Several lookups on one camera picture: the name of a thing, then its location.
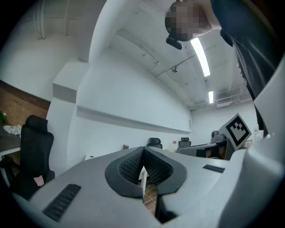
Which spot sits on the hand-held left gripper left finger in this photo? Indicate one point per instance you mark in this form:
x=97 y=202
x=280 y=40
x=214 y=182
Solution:
x=89 y=178

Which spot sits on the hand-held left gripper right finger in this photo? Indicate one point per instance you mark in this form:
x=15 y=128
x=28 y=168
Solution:
x=189 y=178

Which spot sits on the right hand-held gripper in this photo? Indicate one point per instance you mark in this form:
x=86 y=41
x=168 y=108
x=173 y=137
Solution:
x=237 y=131

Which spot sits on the white air conditioner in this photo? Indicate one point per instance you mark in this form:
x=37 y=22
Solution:
x=223 y=104

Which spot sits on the black mesh office chair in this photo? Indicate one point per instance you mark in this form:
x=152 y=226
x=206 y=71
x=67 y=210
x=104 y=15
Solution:
x=184 y=142
x=154 y=142

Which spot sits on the short ceiling light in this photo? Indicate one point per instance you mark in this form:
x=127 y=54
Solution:
x=210 y=97

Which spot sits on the white table leg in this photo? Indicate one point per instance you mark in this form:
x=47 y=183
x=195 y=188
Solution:
x=143 y=178

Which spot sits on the long ceiling light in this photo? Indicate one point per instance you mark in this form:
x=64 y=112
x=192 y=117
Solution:
x=200 y=55

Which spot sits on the grey desk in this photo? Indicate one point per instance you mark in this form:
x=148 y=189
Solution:
x=9 y=142

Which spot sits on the ceiling spot lamp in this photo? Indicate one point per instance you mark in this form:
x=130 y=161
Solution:
x=174 y=69

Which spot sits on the person's black shirt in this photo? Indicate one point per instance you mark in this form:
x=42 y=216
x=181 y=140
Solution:
x=251 y=44

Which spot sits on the green plant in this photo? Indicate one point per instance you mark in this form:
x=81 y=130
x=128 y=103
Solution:
x=2 y=116

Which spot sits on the person's head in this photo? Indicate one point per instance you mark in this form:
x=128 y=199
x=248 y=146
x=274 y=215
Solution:
x=189 y=20

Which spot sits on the black head camera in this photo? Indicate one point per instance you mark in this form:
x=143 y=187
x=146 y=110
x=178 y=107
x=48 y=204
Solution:
x=174 y=43

